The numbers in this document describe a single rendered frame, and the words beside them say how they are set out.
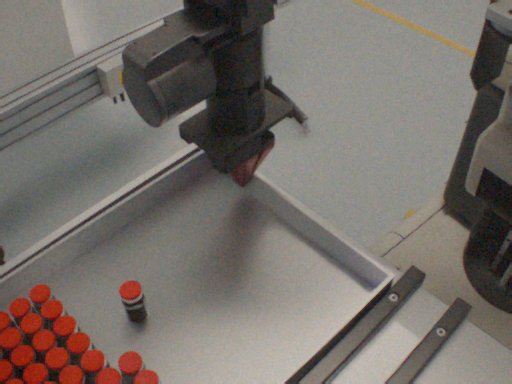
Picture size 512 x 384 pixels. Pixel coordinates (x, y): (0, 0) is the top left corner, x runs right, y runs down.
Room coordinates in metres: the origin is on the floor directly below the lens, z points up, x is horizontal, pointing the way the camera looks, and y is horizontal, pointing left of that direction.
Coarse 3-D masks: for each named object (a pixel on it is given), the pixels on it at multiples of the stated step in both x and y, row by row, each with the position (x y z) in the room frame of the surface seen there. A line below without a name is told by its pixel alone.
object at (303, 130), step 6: (270, 78) 1.71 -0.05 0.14; (264, 84) 1.68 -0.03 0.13; (270, 84) 1.69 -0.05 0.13; (270, 90) 1.66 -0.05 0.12; (276, 90) 1.66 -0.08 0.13; (282, 96) 1.63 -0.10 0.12; (288, 96) 1.64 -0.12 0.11; (288, 102) 1.61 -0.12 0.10; (294, 108) 1.59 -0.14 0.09; (294, 114) 1.58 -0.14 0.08; (300, 114) 1.57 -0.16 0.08; (300, 120) 1.55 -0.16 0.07; (306, 120) 1.57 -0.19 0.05; (300, 126) 1.58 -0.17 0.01; (306, 126) 1.55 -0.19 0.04; (300, 132) 1.55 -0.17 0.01; (306, 132) 1.55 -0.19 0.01
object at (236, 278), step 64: (192, 192) 0.43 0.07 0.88; (256, 192) 0.42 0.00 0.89; (64, 256) 0.32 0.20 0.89; (128, 256) 0.34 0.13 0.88; (192, 256) 0.34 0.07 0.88; (256, 256) 0.34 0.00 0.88; (320, 256) 0.34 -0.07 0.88; (128, 320) 0.26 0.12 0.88; (192, 320) 0.26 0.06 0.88; (256, 320) 0.26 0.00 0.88; (320, 320) 0.26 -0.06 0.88
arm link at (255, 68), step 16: (256, 32) 0.41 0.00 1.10; (208, 48) 0.38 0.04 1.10; (224, 48) 0.39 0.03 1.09; (240, 48) 0.39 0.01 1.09; (256, 48) 0.40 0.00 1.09; (224, 64) 0.39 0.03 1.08; (240, 64) 0.39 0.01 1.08; (256, 64) 0.40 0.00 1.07; (224, 80) 0.39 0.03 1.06; (240, 80) 0.39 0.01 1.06; (256, 80) 0.40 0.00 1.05
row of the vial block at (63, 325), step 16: (32, 288) 0.26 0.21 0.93; (48, 288) 0.26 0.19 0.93; (48, 304) 0.25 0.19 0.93; (48, 320) 0.23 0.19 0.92; (64, 320) 0.23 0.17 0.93; (64, 336) 0.22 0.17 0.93; (80, 336) 0.22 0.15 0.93; (80, 352) 0.20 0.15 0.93; (96, 352) 0.20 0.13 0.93; (96, 368) 0.19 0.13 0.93; (112, 368) 0.19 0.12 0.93
